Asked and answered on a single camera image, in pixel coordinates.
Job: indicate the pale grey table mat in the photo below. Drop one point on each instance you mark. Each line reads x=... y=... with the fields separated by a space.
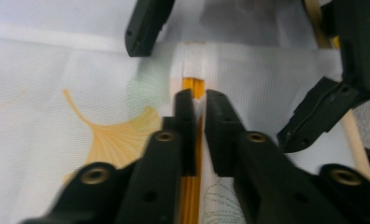
x=64 y=12

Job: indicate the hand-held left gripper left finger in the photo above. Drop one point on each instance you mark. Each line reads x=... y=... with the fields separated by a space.
x=161 y=174

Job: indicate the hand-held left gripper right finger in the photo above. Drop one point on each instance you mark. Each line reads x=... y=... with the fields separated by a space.
x=261 y=174

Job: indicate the white leaf-print zipper bag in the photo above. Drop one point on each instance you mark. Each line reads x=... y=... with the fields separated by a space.
x=49 y=109

